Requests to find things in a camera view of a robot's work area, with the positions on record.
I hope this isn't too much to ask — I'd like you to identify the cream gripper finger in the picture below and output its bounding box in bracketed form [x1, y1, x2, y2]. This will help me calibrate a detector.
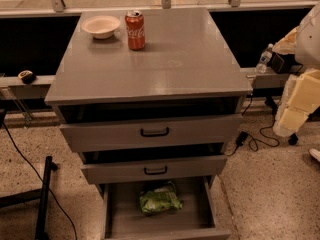
[272, 27, 298, 55]
[273, 68, 320, 137]

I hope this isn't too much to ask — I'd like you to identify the green rice chip bag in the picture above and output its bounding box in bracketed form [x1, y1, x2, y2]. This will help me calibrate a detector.
[139, 181, 183, 215]

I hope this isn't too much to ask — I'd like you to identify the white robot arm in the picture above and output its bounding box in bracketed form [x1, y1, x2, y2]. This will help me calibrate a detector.
[273, 3, 320, 137]

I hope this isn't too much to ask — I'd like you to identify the grey top drawer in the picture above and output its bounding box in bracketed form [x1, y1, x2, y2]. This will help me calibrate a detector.
[60, 114, 242, 152]

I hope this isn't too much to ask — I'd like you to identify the grey drawer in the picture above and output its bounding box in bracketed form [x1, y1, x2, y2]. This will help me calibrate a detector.
[60, 114, 242, 152]
[100, 177, 231, 240]
[81, 155, 227, 184]

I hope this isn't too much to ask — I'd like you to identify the grey middle drawer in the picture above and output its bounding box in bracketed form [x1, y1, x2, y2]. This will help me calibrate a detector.
[81, 155, 227, 184]

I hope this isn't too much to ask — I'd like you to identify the grey drawer cabinet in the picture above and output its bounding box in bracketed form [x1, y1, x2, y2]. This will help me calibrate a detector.
[44, 6, 253, 198]

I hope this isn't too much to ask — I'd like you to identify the grey bottom drawer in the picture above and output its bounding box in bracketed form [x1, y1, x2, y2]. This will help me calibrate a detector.
[100, 177, 231, 240]

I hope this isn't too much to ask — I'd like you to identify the small black box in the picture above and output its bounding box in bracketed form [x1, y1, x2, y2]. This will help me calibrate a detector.
[271, 53, 294, 74]

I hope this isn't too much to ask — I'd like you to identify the clear water bottle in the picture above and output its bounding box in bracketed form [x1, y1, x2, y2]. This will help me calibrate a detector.
[256, 44, 273, 74]

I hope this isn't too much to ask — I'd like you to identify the black stand leg right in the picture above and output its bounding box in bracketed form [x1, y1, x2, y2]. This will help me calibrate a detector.
[265, 96, 298, 146]

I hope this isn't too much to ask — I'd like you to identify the black stand leg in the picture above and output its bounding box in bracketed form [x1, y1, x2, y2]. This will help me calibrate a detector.
[265, 96, 298, 146]
[0, 156, 58, 240]

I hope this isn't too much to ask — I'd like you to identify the black power adapter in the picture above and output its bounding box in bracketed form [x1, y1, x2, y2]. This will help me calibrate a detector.
[236, 131, 248, 147]

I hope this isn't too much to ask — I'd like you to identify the red cola can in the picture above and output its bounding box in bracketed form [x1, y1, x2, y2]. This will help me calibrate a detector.
[125, 10, 145, 51]

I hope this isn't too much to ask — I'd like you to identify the white paper bowl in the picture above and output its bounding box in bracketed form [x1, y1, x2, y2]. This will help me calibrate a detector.
[81, 16, 121, 40]

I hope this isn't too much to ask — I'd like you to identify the black tape measure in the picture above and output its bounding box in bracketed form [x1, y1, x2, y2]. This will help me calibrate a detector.
[18, 70, 36, 84]

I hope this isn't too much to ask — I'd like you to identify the black stand leg left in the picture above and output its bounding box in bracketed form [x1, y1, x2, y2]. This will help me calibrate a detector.
[0, 156, 58, 240]

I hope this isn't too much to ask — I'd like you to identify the metal ledge support left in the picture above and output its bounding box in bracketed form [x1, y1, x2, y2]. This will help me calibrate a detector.
[0, 87, 33, 127]

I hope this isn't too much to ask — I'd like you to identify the black adapter cable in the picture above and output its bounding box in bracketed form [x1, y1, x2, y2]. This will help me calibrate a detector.
[225, 95, 281, 157]

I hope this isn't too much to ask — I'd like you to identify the black middle drawer handle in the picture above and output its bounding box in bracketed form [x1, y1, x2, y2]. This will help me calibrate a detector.
[144, 166, 168, 176]

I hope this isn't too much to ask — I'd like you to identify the black drawer handle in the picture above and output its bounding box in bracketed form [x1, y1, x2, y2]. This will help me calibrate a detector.
[140, 127, 170, 138]
[144, 166, 168, 176]

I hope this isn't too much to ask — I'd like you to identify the black top drawer handle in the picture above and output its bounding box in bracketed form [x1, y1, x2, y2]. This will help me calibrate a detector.
[140, 127, 170, 138]

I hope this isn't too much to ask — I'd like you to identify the black floor cable left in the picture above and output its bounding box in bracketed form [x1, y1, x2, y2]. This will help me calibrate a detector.
[0, 120, 78, 240]

